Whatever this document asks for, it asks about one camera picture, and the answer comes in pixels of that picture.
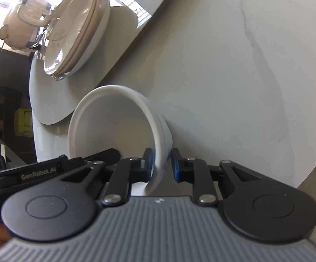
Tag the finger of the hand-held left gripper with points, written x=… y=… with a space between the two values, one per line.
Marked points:
x=37 y=173

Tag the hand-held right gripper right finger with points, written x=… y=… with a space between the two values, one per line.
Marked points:
x=176 y=169

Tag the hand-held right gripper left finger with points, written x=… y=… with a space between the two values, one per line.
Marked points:
x=148 y=166

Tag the large white bowl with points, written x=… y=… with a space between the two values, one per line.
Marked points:
x=114 y=125

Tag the white plate with twig print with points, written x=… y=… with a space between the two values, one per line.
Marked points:
x=67 y=32

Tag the white plate with pink flower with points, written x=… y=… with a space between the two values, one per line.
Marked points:
x=103 y=24

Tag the stack of green plastic stools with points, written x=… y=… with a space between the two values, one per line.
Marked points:
x=22 y=121

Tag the grey glass turntable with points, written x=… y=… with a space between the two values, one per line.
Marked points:
x=65 y=98

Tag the grey cabinet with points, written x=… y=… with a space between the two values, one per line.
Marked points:
x=2 y=76

